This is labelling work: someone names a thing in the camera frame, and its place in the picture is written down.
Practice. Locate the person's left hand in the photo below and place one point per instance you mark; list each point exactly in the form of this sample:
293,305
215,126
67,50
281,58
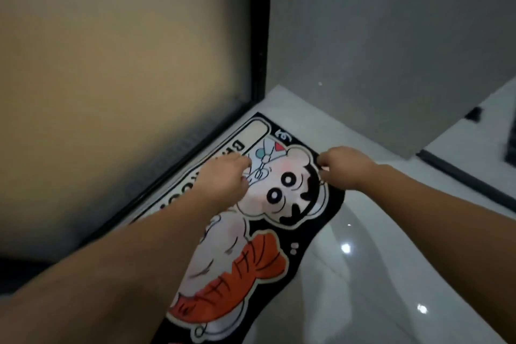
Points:
223,182

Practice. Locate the person's right hand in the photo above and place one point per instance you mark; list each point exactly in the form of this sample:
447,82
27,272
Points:
347,169

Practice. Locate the person's left fingers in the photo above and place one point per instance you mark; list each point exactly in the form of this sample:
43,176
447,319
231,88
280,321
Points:
243,172

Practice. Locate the person's right fingers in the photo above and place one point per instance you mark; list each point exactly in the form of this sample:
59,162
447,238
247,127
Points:
325,168

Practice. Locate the black cartoon floor mat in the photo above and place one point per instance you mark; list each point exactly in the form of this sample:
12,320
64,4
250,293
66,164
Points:
262,231

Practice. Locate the person's left forearm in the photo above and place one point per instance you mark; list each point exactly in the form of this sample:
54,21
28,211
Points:
109,271

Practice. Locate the person's right forearm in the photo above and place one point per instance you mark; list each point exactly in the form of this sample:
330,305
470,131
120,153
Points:
451,235

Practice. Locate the black floor door track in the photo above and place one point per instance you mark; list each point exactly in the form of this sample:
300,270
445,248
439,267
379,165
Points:
467,180

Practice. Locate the frosted glass sliding door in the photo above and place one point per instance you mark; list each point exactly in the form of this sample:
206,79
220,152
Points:
121,93

